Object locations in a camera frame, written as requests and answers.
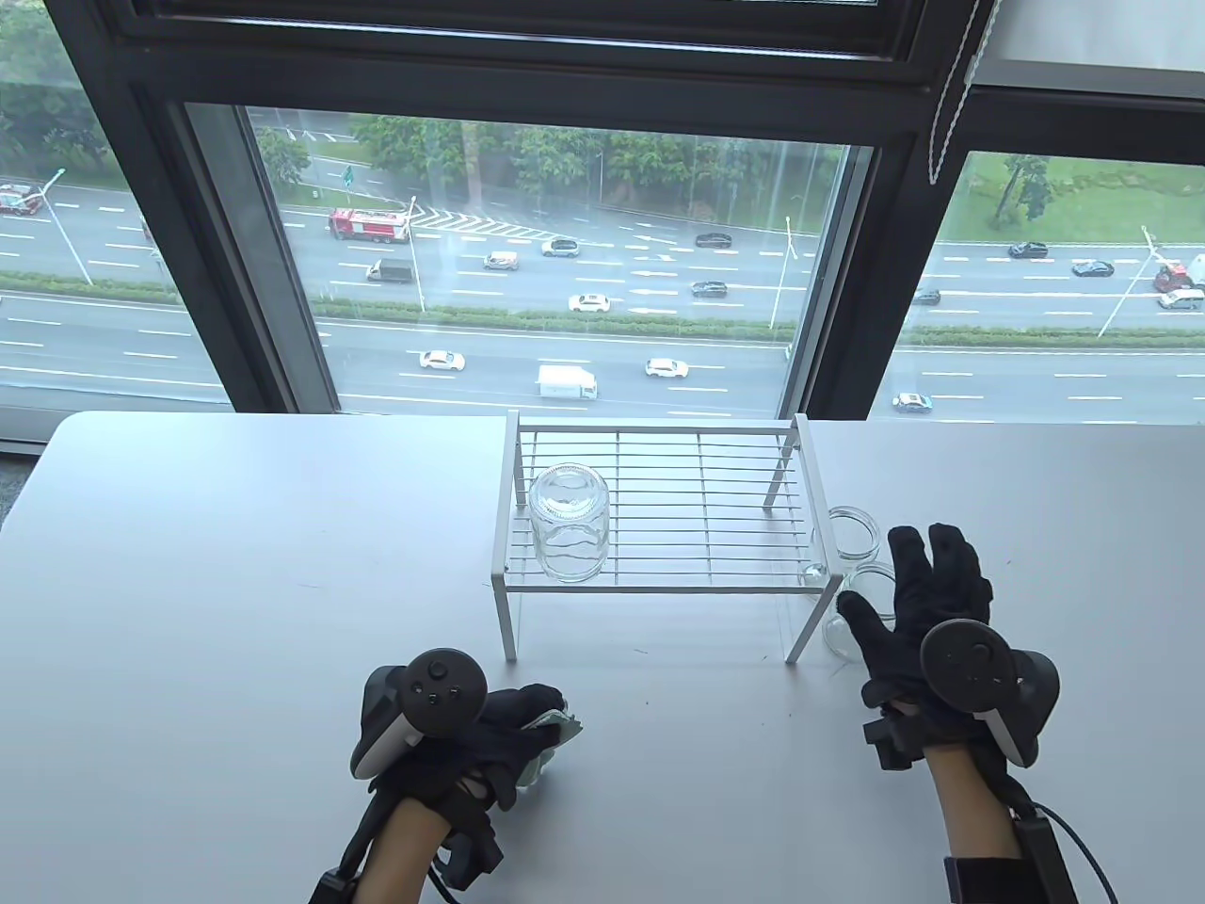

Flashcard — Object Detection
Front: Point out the person's right hand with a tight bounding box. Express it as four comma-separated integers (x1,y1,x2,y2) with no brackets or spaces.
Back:
836,524,994,751

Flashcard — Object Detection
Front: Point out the person's left hand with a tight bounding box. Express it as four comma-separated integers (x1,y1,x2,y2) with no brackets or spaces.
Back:
370,685,568,813

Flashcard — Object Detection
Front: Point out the green fish scale cleaning cloth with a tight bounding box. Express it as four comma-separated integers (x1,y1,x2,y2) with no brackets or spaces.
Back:
513,711,585,790

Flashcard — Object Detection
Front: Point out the black white hand controller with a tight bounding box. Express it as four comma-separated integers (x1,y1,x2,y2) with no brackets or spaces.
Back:
350,648,490,781
918,620,1062,768

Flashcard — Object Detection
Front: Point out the clear glass jar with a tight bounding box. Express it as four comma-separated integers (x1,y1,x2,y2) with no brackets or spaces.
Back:
824,561,900,660
527,462,611,585
811,506,883,575

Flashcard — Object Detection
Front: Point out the person's right forearm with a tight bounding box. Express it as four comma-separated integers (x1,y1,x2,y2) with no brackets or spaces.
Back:
918,739,1027,863

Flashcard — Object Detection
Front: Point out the person's left forearm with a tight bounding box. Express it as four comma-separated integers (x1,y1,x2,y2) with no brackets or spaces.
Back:
353,796,472,904

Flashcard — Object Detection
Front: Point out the black right forearm band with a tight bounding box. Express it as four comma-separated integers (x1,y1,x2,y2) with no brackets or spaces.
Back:
944,819,1079,904

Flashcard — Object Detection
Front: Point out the white roller blind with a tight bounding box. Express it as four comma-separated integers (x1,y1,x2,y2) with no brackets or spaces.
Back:
979,0,1205,72

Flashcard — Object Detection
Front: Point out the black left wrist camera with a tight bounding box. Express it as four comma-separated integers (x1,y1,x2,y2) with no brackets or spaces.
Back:
435,791,505,891

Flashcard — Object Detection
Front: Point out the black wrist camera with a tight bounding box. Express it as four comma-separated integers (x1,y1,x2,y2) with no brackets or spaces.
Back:
435,791,505,891
863,711,928,771

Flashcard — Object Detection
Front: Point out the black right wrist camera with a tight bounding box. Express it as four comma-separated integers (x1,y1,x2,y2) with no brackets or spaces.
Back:
863,711,928,771

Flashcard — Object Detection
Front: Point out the white wire rack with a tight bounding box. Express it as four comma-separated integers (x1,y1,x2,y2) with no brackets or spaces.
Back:
490,410,845,665

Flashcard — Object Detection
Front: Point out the black cable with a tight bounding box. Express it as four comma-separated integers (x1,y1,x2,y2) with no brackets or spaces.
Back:
1031,800,1121,904

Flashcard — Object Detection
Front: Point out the white bead blind cord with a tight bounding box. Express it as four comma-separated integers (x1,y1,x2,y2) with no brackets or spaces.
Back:
927,0,1001,186

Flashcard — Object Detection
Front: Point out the black window frame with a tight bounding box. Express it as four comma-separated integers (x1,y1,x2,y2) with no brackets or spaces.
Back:
42,0,1205,444

